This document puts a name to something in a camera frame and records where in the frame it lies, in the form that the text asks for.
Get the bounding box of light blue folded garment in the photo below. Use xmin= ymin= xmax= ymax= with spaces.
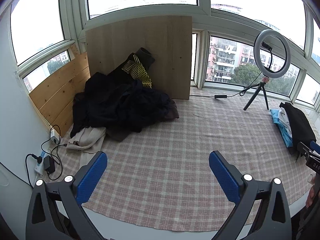
xmin=270 ymin=109 xmax=293 ymax=147

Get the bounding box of light wooden board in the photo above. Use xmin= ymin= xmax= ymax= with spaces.
xmin=85 ymin=16 xmax=193 ymax=100

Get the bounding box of brown garment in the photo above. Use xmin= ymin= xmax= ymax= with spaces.
xmin=72 ymin=91 xmax=180 ymax=142

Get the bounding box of black yellow patterned garment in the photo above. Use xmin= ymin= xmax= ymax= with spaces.
xmin=71 ymin=54 xmax=153 ymax=137

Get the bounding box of beige knit garment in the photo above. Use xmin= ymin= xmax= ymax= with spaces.
xmin=66 ymin=126 xmax=107 ymax=153

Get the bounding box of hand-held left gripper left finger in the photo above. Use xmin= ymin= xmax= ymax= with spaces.
xmin=26 ymin=151 xmax=108 ymax=240

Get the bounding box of white folded garment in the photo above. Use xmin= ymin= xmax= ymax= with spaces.
xmin=278 ymin=107 xmax=293 ymax=138

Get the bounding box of black cable with inline remote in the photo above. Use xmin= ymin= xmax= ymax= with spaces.
xmin=189 ymin=71 xmax=264 ymax=99

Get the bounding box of person's right forearm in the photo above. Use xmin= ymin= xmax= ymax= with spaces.
xmin=291 ymin=201 xmax=320 ymax=240

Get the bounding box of black folded garment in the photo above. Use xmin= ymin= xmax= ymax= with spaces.
xmin=279 ymin=102 xmax=317 ymax=155

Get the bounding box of white ring light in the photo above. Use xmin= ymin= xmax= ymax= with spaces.
xmin=254 ymin=29 xmax=290 ymax=79

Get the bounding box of pine plank panel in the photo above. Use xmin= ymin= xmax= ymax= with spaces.
xmin=29 ymin=44 xmax=91 ymax=138

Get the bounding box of black plug cable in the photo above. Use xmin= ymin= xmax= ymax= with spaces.
xmin=25 ymin=154 xmax=45 ymax=188

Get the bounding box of person's right hand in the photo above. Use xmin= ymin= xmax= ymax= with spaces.
xmin=305 ymin=173 xmax=320 ymax=208

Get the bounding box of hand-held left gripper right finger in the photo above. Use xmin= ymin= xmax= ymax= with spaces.
xmin=209 ymin=151 xmax=293 ymax=240

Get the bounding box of white power strip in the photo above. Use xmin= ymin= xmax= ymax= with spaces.
xmin=34 ymin=150 xmax=50 ymax=177

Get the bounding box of pink plaid blanket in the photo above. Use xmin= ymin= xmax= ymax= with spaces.
xmin=60 ymin=96 xmax=320 ymax=233

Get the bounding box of dark grey rolled mat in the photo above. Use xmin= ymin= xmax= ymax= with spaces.
xmin=136 ymin=47 xmax=155 ymax=68

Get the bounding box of black power adapter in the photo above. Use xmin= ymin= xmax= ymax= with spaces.
xmin=44 ymin=156 xmax=56 ymax=174

